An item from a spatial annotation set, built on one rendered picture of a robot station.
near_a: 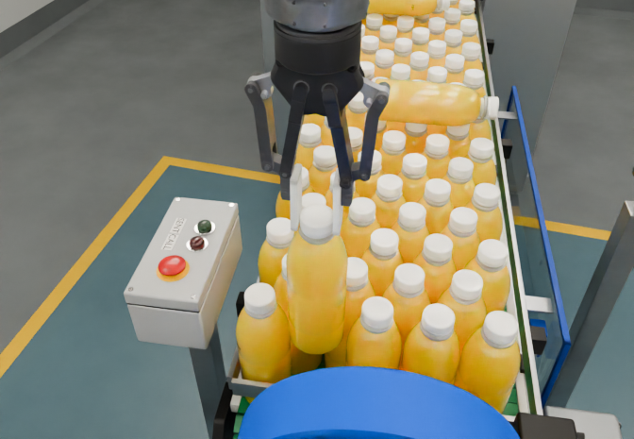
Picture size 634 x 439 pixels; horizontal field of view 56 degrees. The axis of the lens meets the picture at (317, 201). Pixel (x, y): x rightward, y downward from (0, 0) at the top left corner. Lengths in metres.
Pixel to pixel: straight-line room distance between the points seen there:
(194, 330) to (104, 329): 1.45
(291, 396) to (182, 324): 0.30
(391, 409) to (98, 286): 1.97
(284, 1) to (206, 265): 0.44
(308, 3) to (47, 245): 2.26
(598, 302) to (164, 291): 0.71
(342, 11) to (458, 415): 0.34
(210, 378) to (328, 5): 0.73
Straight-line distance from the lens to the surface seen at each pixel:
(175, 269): 0.80
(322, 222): 0.64
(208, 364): 1.03
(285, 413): 0.55
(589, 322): 1.15
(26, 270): 2.58
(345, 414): 0.52
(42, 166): 3.12
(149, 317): 0.83
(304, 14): 0.48
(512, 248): 1.05
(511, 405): 0.95
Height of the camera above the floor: 1.67
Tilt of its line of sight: 40 degrees down
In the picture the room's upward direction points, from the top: straight up
